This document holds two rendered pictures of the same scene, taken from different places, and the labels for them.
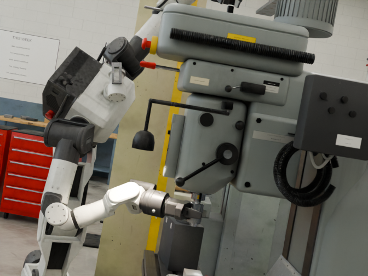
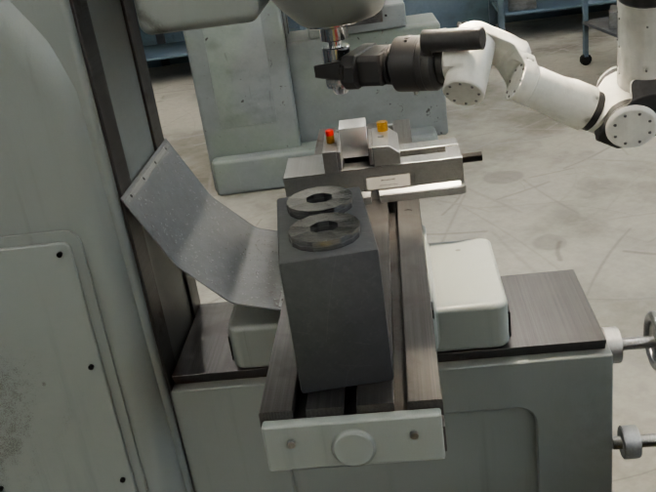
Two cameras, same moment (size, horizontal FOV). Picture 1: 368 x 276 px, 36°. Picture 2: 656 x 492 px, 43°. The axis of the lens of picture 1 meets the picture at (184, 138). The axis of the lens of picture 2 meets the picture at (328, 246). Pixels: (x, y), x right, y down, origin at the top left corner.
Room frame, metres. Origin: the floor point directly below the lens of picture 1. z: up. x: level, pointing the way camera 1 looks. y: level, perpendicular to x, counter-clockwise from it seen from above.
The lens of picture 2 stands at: (3.27, 0.16, 1.55)
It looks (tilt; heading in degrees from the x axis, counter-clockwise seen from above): 24 degrees down; 192
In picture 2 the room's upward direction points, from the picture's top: 8 degrees counter-clockwise
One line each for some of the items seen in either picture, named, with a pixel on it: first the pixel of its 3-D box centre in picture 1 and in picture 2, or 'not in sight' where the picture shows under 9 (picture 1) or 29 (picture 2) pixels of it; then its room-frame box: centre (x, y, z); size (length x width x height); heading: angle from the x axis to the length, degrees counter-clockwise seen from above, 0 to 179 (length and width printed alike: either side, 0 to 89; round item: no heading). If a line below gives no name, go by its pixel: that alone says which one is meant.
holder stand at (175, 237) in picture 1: (180, 240); (332, 279); (2.28, -0.06, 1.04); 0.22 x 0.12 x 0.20; 13
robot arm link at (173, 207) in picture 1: (170, 207); (388, 65); (1.90, 0.01, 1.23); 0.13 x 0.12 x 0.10; 163
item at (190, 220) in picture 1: (195, 213); (338, 68); (1.87, -0.08, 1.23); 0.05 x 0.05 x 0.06
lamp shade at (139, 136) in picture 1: (144, 139); not in sight; (1.83, 0.13, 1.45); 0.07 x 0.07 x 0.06
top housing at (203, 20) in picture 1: (229, 43); not in sight; (1.88, -0.10, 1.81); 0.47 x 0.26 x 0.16; 96
